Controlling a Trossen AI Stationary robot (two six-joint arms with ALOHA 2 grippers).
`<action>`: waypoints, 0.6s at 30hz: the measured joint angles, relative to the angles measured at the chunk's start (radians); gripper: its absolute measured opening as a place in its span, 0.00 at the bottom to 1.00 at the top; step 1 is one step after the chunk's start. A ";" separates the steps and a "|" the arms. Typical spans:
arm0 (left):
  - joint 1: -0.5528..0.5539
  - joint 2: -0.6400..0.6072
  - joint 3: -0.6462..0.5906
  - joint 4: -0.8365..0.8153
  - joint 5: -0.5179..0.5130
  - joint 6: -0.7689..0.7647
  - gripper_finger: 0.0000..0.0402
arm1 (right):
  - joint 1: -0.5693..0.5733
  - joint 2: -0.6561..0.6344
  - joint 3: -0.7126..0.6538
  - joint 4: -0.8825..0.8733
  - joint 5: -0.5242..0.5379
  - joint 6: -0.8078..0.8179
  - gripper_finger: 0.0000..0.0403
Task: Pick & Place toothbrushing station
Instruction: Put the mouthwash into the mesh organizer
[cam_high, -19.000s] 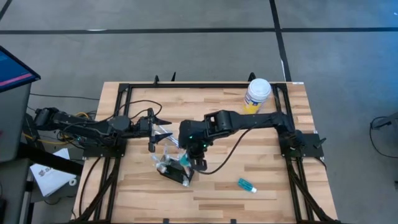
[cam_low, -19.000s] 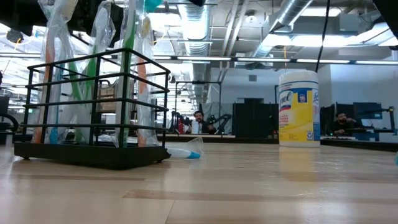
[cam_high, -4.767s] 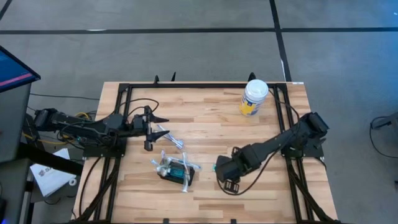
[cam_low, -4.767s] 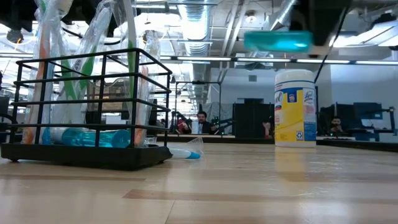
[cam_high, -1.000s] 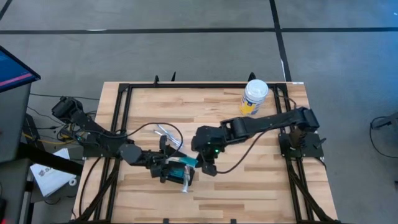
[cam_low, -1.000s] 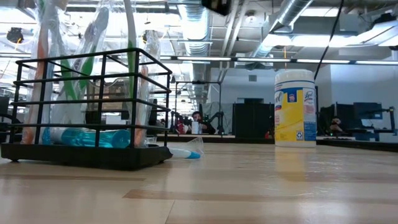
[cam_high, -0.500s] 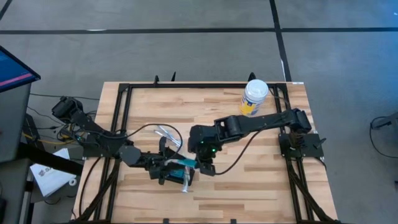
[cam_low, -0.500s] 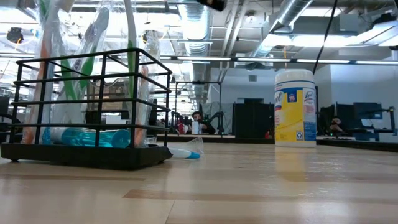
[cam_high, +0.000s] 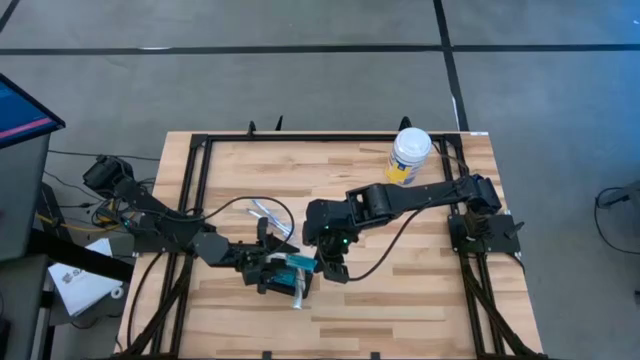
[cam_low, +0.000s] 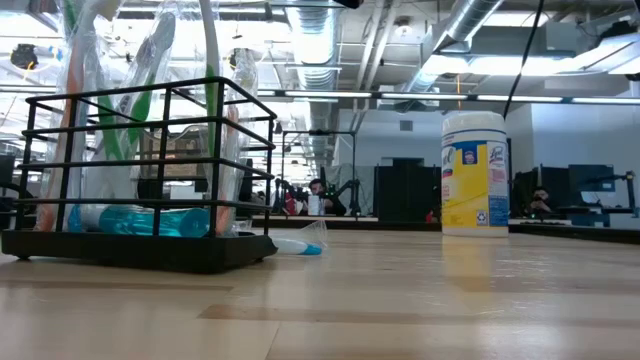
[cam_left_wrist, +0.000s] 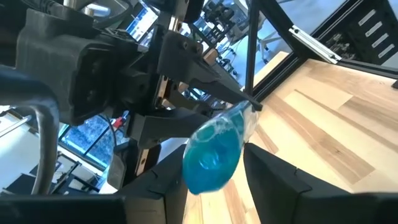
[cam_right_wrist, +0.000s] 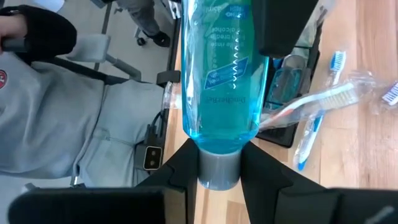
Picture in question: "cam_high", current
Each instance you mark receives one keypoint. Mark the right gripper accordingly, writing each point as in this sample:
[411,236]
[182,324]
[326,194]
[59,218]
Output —
[335,255]

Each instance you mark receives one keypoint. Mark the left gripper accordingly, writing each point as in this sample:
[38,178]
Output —
[250,260]

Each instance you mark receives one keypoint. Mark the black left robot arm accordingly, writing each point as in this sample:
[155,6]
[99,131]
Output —
[150,205]

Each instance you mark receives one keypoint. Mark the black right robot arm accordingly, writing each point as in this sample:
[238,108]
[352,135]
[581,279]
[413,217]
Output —
[425,192]

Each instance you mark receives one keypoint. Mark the blue white wrapped toothbrush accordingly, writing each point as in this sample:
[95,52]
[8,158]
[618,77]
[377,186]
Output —
[276,216]

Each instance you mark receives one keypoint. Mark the yellow Lysol wipes canister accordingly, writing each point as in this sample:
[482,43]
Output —
[410,147]

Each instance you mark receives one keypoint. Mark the white tape roll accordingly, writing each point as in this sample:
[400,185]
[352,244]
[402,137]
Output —
[113,292]

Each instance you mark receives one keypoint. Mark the white printed booklet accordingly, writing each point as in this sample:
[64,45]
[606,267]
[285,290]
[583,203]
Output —
[80,287]

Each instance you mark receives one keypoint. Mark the black metal beam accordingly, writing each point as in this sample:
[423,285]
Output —
[75,255]

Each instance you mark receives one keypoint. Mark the dark grey cabinet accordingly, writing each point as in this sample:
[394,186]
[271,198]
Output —
[20,300]

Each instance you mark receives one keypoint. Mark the grey metal leg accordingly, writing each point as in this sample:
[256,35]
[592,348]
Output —
[622,194]

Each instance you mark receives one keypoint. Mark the blue-screen monitor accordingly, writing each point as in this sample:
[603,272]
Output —
[20,112]

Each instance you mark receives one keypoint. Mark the black aluminium table frame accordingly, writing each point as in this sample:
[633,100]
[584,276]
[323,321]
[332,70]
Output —
[325,137]

